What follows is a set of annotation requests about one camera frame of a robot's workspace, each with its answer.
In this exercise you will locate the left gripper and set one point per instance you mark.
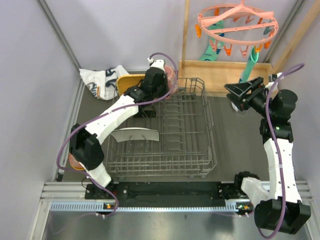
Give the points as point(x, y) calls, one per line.
point(166, 88)

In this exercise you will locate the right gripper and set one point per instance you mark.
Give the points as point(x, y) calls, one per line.
point(241, 90)

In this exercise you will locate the pink ceramic mug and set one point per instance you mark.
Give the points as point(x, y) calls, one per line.
point(171, 76)

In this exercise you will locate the black floral square plate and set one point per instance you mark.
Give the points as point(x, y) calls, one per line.
point(146, 111)

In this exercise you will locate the yellow woven-pattern plate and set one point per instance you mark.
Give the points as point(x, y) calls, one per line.
point(126, 81)

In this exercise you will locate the white square plate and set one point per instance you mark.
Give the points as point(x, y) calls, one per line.
point(135, 134)

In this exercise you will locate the red patterned bowl yellow rim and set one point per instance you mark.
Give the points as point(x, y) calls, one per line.
point(74, 163)

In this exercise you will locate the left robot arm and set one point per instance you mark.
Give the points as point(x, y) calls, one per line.
point(85, 145)

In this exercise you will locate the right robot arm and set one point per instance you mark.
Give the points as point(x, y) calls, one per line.
point(280, 207)

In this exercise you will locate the teal patterned sock front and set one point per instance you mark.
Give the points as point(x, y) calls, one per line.
point(251, 61)

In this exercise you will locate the white printed cloth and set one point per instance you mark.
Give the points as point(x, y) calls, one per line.
point(102, 84)

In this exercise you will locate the pink round clothes hanger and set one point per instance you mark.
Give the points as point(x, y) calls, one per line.
point(229, 25)

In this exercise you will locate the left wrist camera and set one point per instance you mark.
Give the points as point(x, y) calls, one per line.
point(159, 64)

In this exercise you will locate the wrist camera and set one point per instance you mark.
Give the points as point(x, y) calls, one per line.
point(272, 77)
point(159, 64)

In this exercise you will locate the wooden tray frame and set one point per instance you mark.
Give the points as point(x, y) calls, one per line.
point(218, 73)

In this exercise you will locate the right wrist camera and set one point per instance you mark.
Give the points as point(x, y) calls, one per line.
point(272, 77)

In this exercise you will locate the grey wire dish rack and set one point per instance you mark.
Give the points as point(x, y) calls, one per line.
point(186, 143)

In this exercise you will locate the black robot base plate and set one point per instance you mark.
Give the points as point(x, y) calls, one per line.
point(176, 194)

